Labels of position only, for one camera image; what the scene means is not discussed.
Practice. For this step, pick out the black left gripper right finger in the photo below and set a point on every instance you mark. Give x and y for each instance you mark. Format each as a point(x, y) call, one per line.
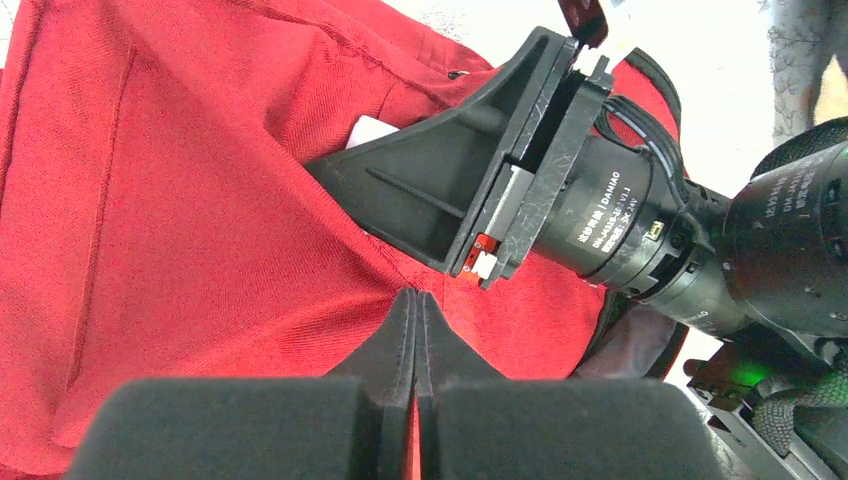
point(476, 424)

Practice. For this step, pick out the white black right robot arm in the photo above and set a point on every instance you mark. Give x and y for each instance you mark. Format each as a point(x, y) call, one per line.
point(777, 389)

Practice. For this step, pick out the red student backpack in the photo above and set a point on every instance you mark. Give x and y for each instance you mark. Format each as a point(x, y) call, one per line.
point(157, 218)

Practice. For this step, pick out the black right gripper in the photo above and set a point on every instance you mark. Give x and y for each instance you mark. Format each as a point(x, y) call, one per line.
point(514, 169)

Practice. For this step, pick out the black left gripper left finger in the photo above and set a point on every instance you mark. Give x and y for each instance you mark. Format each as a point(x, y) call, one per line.
point(352, 423)

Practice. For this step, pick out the floral patterned table mat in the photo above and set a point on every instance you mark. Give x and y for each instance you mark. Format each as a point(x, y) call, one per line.
point(749, 74)

